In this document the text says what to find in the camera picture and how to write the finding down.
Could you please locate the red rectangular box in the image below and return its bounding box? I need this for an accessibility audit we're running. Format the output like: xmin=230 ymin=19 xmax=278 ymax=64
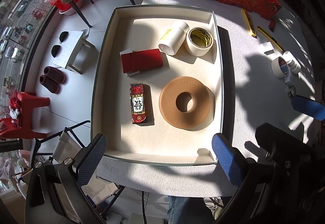
xmin=119 ymin=49 xmax=163 ymax=77

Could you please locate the white bottle yellow label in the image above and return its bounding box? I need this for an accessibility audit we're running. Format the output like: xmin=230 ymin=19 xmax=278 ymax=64
xmin=158 ymin=21 xmax=190 ymax=56

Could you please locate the grey plastic adapter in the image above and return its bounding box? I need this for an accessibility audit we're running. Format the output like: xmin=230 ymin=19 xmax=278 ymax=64
xmin=283 ymin=73 xmax=292 ymax=85

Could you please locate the white tape roll red-blue core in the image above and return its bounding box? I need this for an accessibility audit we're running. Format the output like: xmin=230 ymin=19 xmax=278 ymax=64
xmin=271 ymin=56 xmax=292 ymax=79

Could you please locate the red plastic stool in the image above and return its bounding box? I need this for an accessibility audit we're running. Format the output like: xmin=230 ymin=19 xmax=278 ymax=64
xmin=1 ymin=91 xmax=50 ymax=139

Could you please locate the blue jeans leg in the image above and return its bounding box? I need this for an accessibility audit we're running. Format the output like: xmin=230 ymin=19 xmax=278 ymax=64
xmin=167 ymin=196 xmax=215 ymax=224

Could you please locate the white eraser block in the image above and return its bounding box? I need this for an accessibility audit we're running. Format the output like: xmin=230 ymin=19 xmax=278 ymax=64
xmin=259 ymin=42 xmax=274 ymax=55

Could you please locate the yellow utility knife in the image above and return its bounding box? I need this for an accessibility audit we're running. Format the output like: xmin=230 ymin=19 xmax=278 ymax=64
xmin=257 ymin=26 xmax=285 ymax=54

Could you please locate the dark red slipper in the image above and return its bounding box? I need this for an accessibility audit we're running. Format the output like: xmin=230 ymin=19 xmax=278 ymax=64
xmin=39 ymin=75 xmax=60 ymax=94
xmin=43 ymin=66 xmax=66 ymax=84

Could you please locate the red patterned small box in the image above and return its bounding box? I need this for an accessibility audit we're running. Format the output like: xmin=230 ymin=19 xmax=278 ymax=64
xmin=129 ymin=83 xmax=146 ymax=124

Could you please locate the red lighter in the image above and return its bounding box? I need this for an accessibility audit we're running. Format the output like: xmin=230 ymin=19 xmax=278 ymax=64
xmin=268 ymin=18 xmax=275 ymax=32

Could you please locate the brown tape roll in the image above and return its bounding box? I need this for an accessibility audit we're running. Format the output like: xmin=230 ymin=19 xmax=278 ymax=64
xmin=159 ymin=76 xmax=215 ymax=131

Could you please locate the yellow blade refill case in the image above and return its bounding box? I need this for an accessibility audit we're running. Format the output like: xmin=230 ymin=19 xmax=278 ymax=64
xmin=241 ymin=9 xmax=257 ymax=38

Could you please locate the black slipper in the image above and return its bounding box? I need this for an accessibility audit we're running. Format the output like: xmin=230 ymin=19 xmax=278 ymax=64
xmin=51 ymin=44 xmax=61 ymax=58
xmin=59 ymin=31 xmax=69 ymax=43

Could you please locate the grey-green storage tray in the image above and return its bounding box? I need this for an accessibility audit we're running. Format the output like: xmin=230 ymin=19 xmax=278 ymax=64
xmin=91 ymin=5 xmax=224 ymax=166

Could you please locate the white small stool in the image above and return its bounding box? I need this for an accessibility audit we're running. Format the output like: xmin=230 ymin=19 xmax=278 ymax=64
xmin=53 ymin=31 xmax=95 ymax=74

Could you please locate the white tape roll yellow core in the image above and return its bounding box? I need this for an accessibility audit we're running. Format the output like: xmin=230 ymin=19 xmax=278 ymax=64
xmin=184 ymin=27 xmax=214 ymax=57

